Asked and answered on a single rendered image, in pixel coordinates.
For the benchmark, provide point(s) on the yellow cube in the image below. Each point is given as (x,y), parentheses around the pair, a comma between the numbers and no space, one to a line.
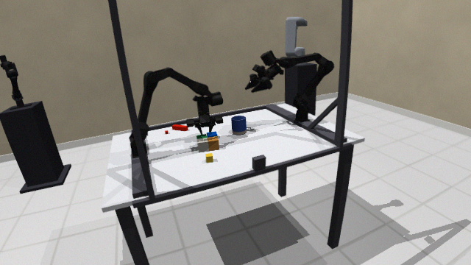
(209,157)

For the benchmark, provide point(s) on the blue cube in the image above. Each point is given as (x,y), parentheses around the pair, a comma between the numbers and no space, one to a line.
(211,134)

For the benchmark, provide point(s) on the red rectangular block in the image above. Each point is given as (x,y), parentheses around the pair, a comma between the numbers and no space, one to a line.
(179,127)

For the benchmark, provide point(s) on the dark blue mug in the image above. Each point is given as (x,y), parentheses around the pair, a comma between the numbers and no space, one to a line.
(239,125)

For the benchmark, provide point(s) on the orange cube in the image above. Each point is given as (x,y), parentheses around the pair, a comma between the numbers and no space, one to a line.
(213,143)

